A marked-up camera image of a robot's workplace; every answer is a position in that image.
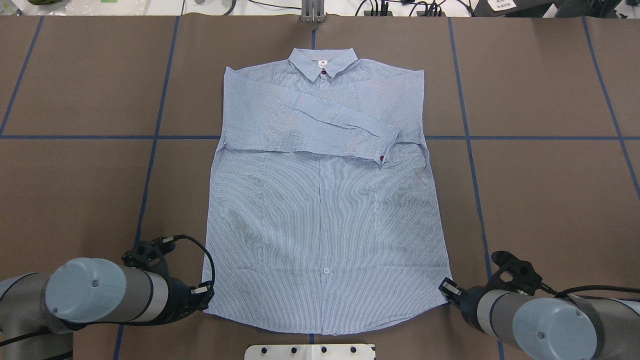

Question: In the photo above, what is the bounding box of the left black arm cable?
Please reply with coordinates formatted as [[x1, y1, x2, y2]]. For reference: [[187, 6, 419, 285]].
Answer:
[[160, 234, 217, 288]]

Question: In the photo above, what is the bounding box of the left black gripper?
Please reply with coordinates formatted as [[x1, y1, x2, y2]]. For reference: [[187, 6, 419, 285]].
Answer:
[[165, 277, 215, 321]]

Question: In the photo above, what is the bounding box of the aluminium frame post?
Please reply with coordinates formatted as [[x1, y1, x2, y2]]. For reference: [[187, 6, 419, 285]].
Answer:
[[301, 0, 326, 24]]

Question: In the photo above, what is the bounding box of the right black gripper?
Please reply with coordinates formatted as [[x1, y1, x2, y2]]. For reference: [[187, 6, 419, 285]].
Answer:
[[438, 277, 496, 331]]

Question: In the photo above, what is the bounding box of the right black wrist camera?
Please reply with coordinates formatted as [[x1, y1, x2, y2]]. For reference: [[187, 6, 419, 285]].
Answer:
[[488, 250, 543, 296]]

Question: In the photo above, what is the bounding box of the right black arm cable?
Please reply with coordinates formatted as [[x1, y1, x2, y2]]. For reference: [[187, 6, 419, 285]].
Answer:
[[537, 283, 640, 301]]

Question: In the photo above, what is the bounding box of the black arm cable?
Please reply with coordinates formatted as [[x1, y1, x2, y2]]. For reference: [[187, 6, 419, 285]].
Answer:
[[160, 234, 217, 288], [537, 283, 640, 301]]

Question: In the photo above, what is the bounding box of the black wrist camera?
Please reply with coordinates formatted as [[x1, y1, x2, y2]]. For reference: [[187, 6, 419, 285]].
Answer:
[[121, 236, 176, 277], [488, 250, 543, 296]]

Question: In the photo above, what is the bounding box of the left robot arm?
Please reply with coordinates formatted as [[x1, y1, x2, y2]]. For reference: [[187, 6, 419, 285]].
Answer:
[[1, 257, 214, 360]]

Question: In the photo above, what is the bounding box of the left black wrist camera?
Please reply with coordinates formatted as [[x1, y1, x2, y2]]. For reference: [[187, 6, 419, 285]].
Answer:
[[121, 236, 176, 277]]

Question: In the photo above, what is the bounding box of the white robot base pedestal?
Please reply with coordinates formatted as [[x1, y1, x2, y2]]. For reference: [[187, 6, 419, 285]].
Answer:
[[244, 343, 377, 360]]

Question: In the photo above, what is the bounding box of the blue striped button shirt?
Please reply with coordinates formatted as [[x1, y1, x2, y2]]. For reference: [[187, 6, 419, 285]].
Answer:
[[202, 48, 451, 336]]

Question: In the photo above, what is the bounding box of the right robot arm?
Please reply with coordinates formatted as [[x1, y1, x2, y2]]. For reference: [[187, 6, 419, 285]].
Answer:
[[439, 278, 640, 360]]

